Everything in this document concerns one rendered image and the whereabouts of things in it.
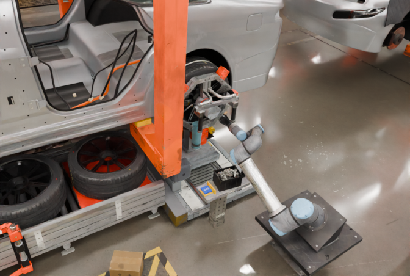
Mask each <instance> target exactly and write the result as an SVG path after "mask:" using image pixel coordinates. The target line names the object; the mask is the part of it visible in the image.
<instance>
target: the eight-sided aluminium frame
mask: <svg viewBox="0 0 410 276"><path fill-rule="evenodd" d="M213 80H217V81H218V82H219V83H220V84H221V85H224V84H226V85H228V86H229V87H230V88H231V86H230V85H229V84H227V83H226V82H225V81H224V80H223V79H222V78H220V76H219V75H218V74H216V73H215V72H213V73H208V74H204V75H200V76H195V77H192V78H191V79H190V81H189V82H188V83H187V85H188V86H189V89H188V90H187V91H186V92H185V94H184V99H185V98H186V97H187V96H188V94H189V93H190V92H191V91H192V90H193V89H194V87H195V86H196V85H197V84H200V83H203V82H208V81H213ZM227 95H230V94H229V93H228V92H224V93H223V96H227ZM219 108H220V113H219V115H218V116H217V117H216V118H214V119H208V120H206V121H203V128H202V129H204V128H208V127H211V126H214V124H215V123H216V122H217V121H218V119H219V118H220V117H221V116H222V115H223V114H224V113H225V111H227V109H228V108H229V104H228V103H226V104H222V105H221V106H220V107H219ZM192 126H193V125H190V124H189V123H187V122H186V121H184V120H183V127H185V128H187V129H188V130H189V131H191V132H192Z"/></svg>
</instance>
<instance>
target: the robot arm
mask: <svg viewBox="0 0 410 276"><path fill-rule="evenodd" d="M219 121H220V123H221V124H224V125H225V126H226V127H228V129H229V131H230V132H231V133H232V134H233V135H234V136H235V137H236V138H237V139H238V140H240V141H241V142H242V143H241V144H240V145H238V146H236V147H235V148H234V149H232V150H231V151H230V155H231V159H232V161H233V162H234V163H235V164H238V165H239V166H240V168H241V169H242V171H243V173H244V174H245V176H246V177H247V178H248V180H249V182H250V183H251V185H252V186H253V188H254V190H255V191H256V193H257V194H258V196H259V197H260V199H261V200H262V202H263V203H264V205H265V207H266V208H267V209H268V211H269V213H270V214H269V218H270V219H269V222H270V225H271V227H272V228H273V229H274V231H275V232H276V233H277V234H278V235H280V236H283V235H285V234H287V233H288V232H290V231H292V230H294V229H296V228H297V227H299V226H300V225H304V226H305V227H307V228H311V229H313V228H318V227H319V226H320V225H321V224H322V223H323V221H324V219H325V214H324V212H323V210H322V208H321V207H319V205H316V204H314V203H311V202H310V201H309V200H306V199H305V198H298V199H296V200H295V201H294V202H293V203H292V206H291V207H289V208H287V207H286V206H284V205H282V204H281V203H280V201H279V200H278V198H277V197H276V195H275V193H274V192H273V191H272V189H271V187H270V186H269V185H268V183H267V182H266V180H265V178H264V177H263V176H262V174H261V172H260V171H259V169H258V168H257V166H256V165H255V163H254V162H253V160H252V158H251V155H252V154H253V153H255V152H256V151H257V150H258V149H259V148H260V147H261V145H262V139H261V134H262V133H264V129H263V128H262V127H261V125H260V124H258V125H256V126H255V127H253V128H252V129H250V130H249V131H247V132H245V131H244V130H242V129H241V128H240V127H239V126H238V125H236V124H235V123H232V122H230V119H229V118H228V116H227V115H225V114H223V115H222V116H221V117H220V118H219Z"/></svg>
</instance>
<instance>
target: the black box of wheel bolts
mask: <svg viewBox="0 0 410 276"><path fill-rule="evenodd" d="M242 177H243V175H242V174H241V173H240V171H239V170H238V168H237V167H236V165H232V166H229V167H225V168H221V169H217V170H214V174H213V180H212V181H213V182H214V184H215V185H216V187H217V189H218V190H219V192H221V191H225V190H228V189H232V188H235V187H239V186H241V183H242Z"/></svg>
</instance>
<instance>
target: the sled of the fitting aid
mask: <svg viewBox="0 0 410 276"><path fill-rule="evenodd" d="M207 142H208V141H207ZM208 143H209V144H210V145H211V146H212V144H211V143H210V142H208ZM212 147H213V146H212ZM219 158H220V154H219V152H218V151H217V150H216V149H214V153H211V154H209V155H206V156H203V157H200V158H198V159H194V160H192V161H190V163H191V169H195V168H197V167H200V166H202V165H205V164H208V163H210V162H214V161H216V160H219Z"/></svg>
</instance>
